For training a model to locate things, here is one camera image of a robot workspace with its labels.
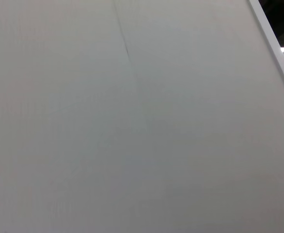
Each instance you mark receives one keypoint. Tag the white panel border strip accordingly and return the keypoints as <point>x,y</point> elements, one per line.
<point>272,46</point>

